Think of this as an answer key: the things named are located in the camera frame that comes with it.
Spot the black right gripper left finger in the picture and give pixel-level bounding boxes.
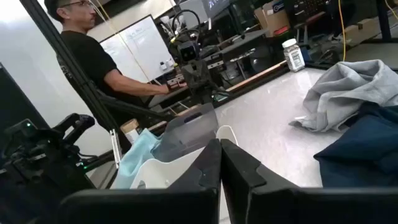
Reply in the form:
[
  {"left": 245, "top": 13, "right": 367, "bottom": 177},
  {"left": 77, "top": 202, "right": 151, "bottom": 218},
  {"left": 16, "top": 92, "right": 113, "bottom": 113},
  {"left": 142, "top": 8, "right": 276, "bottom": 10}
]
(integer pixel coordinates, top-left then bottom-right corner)
[{"left": 57, "top": 138, "right": 222, "bottom": 224}]

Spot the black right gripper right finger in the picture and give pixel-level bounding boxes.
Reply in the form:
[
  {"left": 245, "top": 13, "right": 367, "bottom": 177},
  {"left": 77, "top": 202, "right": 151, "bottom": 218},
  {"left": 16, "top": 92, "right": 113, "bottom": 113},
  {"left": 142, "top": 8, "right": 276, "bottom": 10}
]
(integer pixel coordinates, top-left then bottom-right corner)
[{"left": 221, "top": 138, "right": 398, "bottom": 224}]

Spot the light grey item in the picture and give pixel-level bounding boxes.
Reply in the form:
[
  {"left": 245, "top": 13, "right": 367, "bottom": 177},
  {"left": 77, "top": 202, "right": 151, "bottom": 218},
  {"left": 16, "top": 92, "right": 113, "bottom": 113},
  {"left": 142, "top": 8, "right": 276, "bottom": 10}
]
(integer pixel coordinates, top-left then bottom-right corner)
[{"left": 119, "top": 118, "right": 141, "bottom": 145}]

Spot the white plastic bin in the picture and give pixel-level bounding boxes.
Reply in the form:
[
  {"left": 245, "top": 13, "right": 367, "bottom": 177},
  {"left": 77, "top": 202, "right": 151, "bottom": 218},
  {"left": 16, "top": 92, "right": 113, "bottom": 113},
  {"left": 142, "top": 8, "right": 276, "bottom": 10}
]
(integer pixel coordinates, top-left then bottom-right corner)
[{"left": 129, "top": 124, "right": 240, "bottom": 190}]

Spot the smoky grey transparent bin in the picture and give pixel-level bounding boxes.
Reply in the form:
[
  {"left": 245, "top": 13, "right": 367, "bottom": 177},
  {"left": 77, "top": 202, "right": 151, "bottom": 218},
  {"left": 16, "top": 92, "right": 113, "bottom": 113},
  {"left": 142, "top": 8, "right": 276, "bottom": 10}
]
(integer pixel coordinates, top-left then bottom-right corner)
[{"left": 150, "top": 103, "right": 220, "bottom": 163}]

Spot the whiteboard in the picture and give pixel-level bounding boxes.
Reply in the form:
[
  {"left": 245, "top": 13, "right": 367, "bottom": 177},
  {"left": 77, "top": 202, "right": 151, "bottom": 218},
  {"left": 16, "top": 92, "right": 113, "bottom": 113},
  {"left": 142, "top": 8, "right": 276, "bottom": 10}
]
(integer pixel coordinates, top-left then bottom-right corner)
[{"left": 99, "top": 14, "right": 176, "bottom": 83}]

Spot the teal cloth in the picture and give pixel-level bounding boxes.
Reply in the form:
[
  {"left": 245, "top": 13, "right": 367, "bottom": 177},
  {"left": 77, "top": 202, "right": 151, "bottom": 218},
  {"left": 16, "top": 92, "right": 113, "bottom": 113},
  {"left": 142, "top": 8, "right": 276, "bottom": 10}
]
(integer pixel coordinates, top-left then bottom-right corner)
[{"left": 113, "top": 128, "right": 163, "bottom": 190}]

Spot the cardboard box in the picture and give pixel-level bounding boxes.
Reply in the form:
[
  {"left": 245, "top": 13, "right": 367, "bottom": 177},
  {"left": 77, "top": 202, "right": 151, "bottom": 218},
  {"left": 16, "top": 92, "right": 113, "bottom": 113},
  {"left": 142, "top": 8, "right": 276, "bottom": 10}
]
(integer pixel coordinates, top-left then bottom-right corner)
[{"left": 254, "top": 0, "right": 292, "bottom": 38}]

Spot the person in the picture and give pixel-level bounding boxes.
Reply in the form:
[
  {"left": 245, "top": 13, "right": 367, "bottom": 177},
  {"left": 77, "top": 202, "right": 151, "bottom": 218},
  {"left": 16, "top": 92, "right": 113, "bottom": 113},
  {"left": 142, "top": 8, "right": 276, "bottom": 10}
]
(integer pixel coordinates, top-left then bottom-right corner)
[{"left": 43, "top": 0, "right": 189, "bottom": 107}]

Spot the navy blue cloth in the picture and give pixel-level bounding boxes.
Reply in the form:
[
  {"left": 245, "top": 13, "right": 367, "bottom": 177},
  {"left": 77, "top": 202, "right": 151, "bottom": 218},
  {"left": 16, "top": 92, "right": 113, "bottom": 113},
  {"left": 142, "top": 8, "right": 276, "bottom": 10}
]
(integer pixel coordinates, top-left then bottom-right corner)
[{"left": 313, "top": 102, "right": 398, "bottom": 189}]

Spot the grey cloth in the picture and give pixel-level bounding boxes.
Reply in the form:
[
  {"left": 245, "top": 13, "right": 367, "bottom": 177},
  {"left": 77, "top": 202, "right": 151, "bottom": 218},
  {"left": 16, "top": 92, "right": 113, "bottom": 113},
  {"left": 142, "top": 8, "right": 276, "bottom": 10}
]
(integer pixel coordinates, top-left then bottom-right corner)
[{"left": 288, "top": 59, "right": 398, "bottom": 133}]

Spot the black flat panel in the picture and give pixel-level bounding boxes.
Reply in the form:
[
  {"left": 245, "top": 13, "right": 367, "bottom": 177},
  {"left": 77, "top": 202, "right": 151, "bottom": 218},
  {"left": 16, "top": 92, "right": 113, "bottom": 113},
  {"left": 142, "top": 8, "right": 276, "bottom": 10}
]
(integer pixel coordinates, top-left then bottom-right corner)
[{"left": 0, "top": 63, "right": 50, "bottom": 138}]

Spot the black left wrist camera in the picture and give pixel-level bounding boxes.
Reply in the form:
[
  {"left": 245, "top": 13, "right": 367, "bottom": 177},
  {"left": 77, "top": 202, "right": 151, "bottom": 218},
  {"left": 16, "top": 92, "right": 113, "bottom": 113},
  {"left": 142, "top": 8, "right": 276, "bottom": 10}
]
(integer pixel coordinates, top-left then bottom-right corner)
[{"left": 178, "top": 40, "right": 201, "bottom": 62}]

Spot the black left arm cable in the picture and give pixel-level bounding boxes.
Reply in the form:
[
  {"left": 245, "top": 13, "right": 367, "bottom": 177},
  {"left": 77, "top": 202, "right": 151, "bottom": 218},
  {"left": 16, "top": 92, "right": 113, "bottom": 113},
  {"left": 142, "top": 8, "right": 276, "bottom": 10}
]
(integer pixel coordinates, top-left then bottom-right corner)
[{"left": 170, "top": 9, "right": 202, "bottom": 35}]

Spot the yellow cable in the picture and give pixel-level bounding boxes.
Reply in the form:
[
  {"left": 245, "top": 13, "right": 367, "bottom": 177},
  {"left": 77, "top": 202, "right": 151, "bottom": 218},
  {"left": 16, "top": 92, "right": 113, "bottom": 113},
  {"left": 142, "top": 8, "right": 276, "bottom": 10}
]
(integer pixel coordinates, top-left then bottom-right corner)
[{"left": 338, "top": 0, "right": 347, "bottom": 62}]

